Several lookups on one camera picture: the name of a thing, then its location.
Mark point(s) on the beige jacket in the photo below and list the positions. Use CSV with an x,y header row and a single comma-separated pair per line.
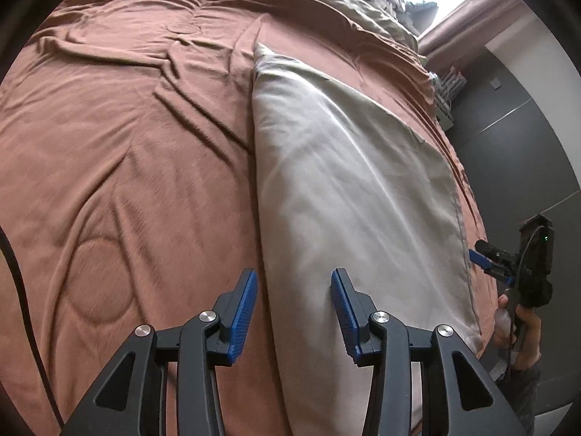
x,y
340,168

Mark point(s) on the person's right hand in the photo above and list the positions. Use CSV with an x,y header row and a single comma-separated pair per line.
x,y
535,331

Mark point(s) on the pink-brown curtain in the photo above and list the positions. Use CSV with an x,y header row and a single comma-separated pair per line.
x,y
467,22

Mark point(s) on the dark grey cloth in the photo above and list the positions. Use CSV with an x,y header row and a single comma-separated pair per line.
x,y
420,16

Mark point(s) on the brown bed blanket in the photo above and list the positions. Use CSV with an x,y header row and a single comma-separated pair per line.
x,y
113,145

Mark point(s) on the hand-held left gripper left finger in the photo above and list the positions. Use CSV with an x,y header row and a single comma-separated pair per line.
x,y
240,313

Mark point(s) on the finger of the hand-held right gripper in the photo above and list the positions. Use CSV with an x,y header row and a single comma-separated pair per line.
x,y
490,249
476,256

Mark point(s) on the person's right forearm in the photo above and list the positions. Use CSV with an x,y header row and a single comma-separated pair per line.
x,y
522,390

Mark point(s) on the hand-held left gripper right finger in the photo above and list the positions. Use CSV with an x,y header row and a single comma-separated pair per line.
x,y
345,313

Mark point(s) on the wall switch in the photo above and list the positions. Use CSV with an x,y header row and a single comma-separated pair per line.
x,y
495,84

